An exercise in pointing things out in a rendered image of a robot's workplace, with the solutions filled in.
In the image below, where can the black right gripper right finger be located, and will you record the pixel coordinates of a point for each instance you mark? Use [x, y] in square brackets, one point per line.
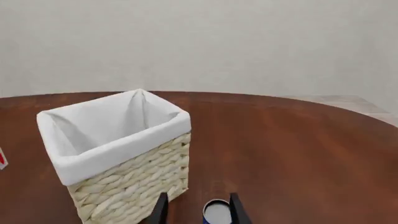
[239, 210]

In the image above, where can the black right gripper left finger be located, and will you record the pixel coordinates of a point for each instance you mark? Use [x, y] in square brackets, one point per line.
[161, 211]

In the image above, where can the woven basket with white liner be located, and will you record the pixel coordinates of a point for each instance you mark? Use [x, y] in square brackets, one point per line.
[118, 149]

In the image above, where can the blue tin with silver lid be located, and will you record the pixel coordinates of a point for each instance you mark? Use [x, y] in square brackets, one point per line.
[217, 212]

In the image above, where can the white and red printed box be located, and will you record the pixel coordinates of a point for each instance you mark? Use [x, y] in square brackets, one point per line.
[2, 159]

